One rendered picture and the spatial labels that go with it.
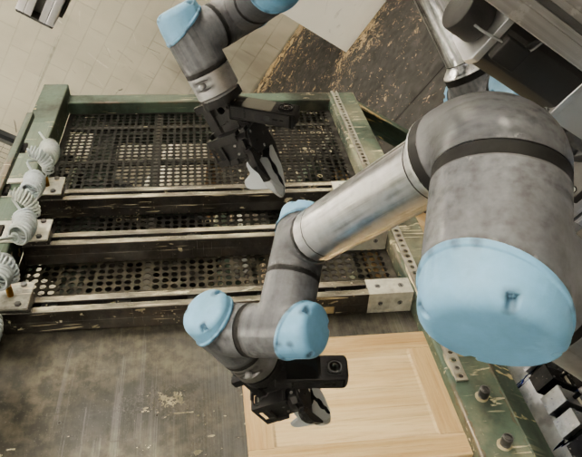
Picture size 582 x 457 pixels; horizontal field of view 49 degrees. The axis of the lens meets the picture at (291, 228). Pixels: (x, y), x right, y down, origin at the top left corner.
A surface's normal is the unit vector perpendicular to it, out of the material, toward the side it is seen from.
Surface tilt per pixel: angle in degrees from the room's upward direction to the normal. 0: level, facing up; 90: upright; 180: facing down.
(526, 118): 60
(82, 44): 90
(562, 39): 90
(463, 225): 21
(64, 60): 90
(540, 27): 90
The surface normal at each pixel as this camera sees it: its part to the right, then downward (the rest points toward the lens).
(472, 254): -0.52, -0.41
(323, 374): 0.01, -0.70
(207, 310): -0.47, -0.61
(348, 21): 0.05, 0.69
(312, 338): 0.83, -0.10
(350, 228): -0.54, 0.66
